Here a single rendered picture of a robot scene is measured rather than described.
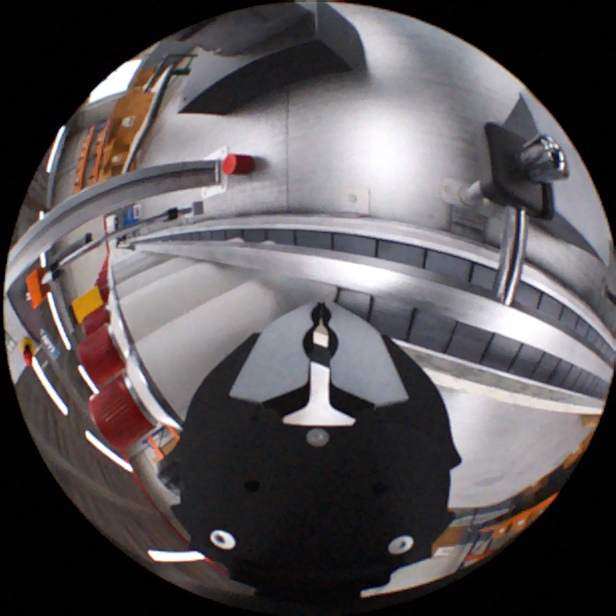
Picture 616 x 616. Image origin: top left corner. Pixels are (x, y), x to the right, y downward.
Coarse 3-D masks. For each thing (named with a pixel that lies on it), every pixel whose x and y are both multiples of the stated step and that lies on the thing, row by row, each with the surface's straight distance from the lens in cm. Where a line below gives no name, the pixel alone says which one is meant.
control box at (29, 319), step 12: (24, 276) 50; (12, 288) 43; (24, 288) 48; (12, 300) 42; (24, 300) 47; (12, 312) 43; (24, 312) 46; (36, 312) 52; (12, 324) 45; (24, 324) 45; (36, 324) 50; (12, 336) 47; (24, 336) 46; (36, 336) 48; (24, 348) 49; (36, 348) 48; (12, 360) 53; (12, 372) 57
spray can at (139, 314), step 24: (216, 264) 16; (144, 288) 15; (168, 288) 14; (192, 288) 14; (216, 288) 15; (120, 312) 14; (144, 312) 14; (168, 312) 14; (96, 336) 15; (120, 336) 14; (144, 336) 13; (96, 360) 15; (120, 360) 15; (96, 384) 16
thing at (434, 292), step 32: (192, 256) 18; (224, 256) 13; (256, 256) 11; (288, 256) 9; (320, 256) 9; (352, 256) 9; (352, 288) 8; (384, 288) 8; (416, 288) 8; (448, 288) 7; (480, 288) 9; (480, 320) 8; (512, 320) 9; (544, 320) 10; (576, 352) 13
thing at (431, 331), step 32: (384, 256) 16; (416, 256) 16; (448, 256) 16; (384, 320) 18; (416, 320) 17; (448, 320) 17; (576, 320) 24; (448, 352) 19; (480, 352) 19; (512, 352) 20; (544, 352) 23; (608, 352) 39; (576, 384) 33; (608, 384) 51
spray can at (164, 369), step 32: (256, 288) 13; (288, 288) 13; (320, 288) 16; (192, 320) 11; (224, 320) 11; (256, 320) 11; (128, 352) 11; (160, 352) 10; (192, 352) 10; (224, 352) 10; (128, 384) 11; (160, 384) 10; (192, 384) 10; (96, 416) 12; (128, 416) 11; (160, 416) 10
